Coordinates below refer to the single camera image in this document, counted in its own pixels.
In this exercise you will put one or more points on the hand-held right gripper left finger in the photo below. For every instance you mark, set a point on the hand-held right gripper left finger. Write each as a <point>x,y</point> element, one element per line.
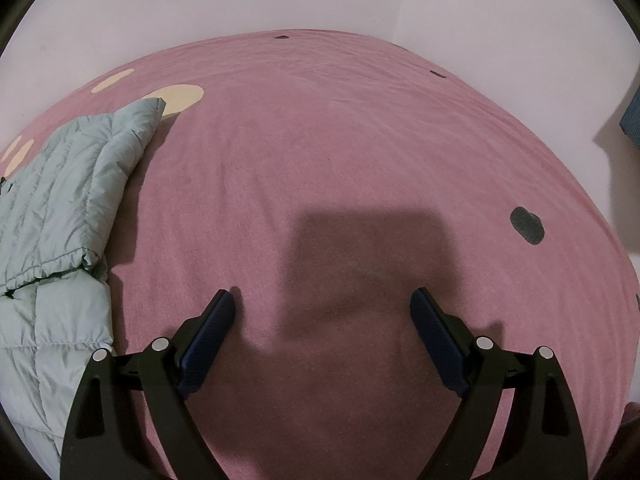
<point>212,325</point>

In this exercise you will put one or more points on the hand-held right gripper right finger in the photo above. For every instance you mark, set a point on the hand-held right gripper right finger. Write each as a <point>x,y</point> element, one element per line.
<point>432,327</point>

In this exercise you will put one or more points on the light blue puffer jacket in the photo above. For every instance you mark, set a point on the light blue puffer jacket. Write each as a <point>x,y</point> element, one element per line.
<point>65,200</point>

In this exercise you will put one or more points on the blue object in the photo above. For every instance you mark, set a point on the blue object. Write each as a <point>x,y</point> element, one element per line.
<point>631,121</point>

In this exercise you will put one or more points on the dark wooden bed frame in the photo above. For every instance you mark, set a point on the dark wooden bed frame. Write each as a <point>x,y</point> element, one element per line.
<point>631,445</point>

